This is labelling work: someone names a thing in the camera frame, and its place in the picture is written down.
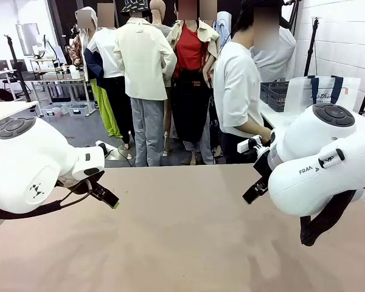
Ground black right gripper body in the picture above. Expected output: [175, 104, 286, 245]
[252, 151, 274, 185]

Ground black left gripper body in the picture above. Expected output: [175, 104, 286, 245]
[57, 170, 106, 196]

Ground white translucent shopping bag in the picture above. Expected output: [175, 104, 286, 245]
[284, 75, 362, 115]

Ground person's right forearm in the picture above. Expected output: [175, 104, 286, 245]
[231, 120, 271, 143]

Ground white side table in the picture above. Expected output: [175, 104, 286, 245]
[259, 100, 365, 214]

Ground mannequin white hood neon trousers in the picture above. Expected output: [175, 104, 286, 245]
[67, 6, 123, 139]

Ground clear plastic storage bin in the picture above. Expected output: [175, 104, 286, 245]
[68, 103, 96, 117]
[41, 102, 69, 117]

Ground mannequin white shirt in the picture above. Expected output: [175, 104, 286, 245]
[251, 26, 297, 83]

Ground grey work table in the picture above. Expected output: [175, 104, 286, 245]
[30, 72, 91, 118]

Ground mannequin cream jacket bucket hat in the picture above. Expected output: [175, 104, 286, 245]
[113, 0, 178, 167]

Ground mannequin white tee black trousers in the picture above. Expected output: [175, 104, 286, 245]
[84, 2, 135, 150]

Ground mannequin red top trench coat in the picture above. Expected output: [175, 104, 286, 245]
[165, 0, 221, 165]

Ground white office desk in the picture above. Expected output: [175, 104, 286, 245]
[0, 69, 18, 103]

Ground mannequin light blue shirt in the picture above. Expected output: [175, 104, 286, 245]
[199, 0, 232, 52]

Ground black light stand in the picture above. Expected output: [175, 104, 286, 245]
[3, 34, 32, 103]

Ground grey board panel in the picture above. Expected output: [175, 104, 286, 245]
[15, 23, 39, 57]

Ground bare mannequin grey shirt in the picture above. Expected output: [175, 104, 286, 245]
[148, 0, 173, 158]

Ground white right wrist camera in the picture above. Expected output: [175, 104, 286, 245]
[237, 137, 263, 154]

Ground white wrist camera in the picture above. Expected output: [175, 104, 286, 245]
[237, 137, 263, 154]
[96, 140, 114, 161]

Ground grey mannequin base plate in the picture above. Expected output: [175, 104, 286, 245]
[105, 149, 123, 161]

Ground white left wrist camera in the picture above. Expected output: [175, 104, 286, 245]
[96, 140, 114, 161]

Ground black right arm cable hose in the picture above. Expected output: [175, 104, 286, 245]
[299, 188, 358, 247]

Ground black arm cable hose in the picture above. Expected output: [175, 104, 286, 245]
[0, 179, 94, 220]
[299, 188, 358, 247]

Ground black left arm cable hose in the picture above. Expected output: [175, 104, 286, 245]
[0, 179, 94, 220]

